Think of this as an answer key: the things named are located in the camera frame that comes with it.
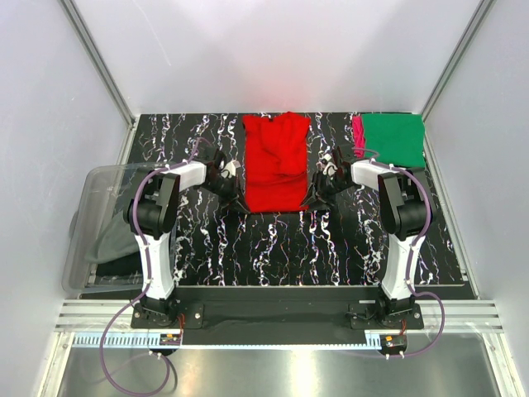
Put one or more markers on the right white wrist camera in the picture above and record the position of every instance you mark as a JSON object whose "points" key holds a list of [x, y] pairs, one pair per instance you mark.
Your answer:
{"points": [[329, 166]]}

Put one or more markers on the red t shirt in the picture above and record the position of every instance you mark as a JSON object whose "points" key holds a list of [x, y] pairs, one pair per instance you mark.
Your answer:
{"points": [[276, 162]]}

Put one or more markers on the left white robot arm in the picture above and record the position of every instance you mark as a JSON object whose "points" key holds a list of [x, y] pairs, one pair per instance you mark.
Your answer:
{"points": [[152, 215]]}

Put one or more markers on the clear plastic bin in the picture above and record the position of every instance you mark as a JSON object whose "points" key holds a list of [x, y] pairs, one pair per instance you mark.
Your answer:
{"points": [[106, 192]]}

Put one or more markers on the grey t shirt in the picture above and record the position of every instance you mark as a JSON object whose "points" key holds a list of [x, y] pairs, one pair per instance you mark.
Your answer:
{"points": [[115, 241]]}

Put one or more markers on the aluminium frame rail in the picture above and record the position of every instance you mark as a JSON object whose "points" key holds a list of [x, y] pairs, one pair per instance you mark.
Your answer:
{"points": [[455, 315]]}

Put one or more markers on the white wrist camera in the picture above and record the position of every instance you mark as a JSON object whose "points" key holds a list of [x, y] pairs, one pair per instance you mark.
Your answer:
{"points": [[329, 166], [230, 169]]}

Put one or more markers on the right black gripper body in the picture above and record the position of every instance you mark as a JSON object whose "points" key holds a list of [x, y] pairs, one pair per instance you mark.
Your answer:
{"points": [[330, 185]]}

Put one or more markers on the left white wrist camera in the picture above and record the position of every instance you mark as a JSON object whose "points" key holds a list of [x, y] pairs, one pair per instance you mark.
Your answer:
{"points": [[230, 169]]}

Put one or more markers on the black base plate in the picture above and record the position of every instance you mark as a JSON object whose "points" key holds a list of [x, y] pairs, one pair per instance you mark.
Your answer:
{"points": [[204, 294]]}

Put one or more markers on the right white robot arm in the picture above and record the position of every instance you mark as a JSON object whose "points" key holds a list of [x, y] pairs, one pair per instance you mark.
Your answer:
{"points": [[406, 213]]}

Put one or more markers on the white slotted cable duct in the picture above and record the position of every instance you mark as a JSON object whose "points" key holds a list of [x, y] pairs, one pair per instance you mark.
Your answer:
{"points": [[152, 340]]}

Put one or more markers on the green folded t shirt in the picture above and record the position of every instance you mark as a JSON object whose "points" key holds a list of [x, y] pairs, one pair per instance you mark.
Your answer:
{"points": [[397, 137]]}

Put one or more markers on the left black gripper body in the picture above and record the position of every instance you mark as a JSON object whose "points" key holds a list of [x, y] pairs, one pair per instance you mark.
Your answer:
{"points": [[226, 188]]}

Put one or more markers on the pink folded t shirt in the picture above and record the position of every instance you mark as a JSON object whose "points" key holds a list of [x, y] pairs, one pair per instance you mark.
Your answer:
{"points": [[358, 134]]}

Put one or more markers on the black t shirt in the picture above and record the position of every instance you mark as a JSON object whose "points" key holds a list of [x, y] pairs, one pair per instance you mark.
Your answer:
{"points": [[121, 267]]}

